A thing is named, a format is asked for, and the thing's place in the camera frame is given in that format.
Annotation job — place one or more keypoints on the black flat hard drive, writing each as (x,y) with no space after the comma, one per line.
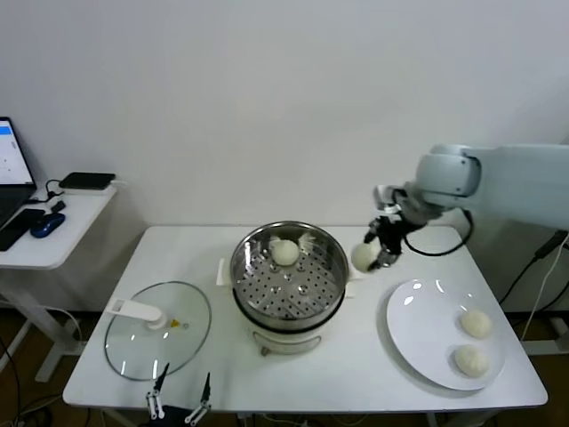
(88,180)

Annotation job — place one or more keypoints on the white side table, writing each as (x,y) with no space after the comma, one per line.
(66,242)

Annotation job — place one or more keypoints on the black laptop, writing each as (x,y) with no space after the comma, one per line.
(13,151)

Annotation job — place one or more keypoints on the white steamed baozi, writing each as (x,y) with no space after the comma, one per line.
(475,323)
(284,252)
(364,258)
(471,361)

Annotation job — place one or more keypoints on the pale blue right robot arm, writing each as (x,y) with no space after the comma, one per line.
(511,178)

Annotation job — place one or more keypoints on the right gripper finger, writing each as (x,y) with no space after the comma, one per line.
(370,233)
(384,260)

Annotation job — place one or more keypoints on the stainless steel steamer basket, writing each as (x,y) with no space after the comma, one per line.
(266,289)

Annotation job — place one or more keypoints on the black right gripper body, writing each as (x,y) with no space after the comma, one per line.
(392,236)

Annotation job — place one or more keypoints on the small black adapter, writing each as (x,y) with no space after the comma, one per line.
(58,206)

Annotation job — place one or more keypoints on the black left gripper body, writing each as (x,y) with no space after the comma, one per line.
(175,418)

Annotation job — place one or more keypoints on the white round plate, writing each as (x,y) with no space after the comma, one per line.
(418,320)

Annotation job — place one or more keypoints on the blue computer mouse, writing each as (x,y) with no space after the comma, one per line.
(48,224)

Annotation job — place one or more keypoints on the black smartphone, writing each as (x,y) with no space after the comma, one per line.
(20,228)

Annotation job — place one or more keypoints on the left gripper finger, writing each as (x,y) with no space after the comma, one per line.
(162,381)
(207,389)

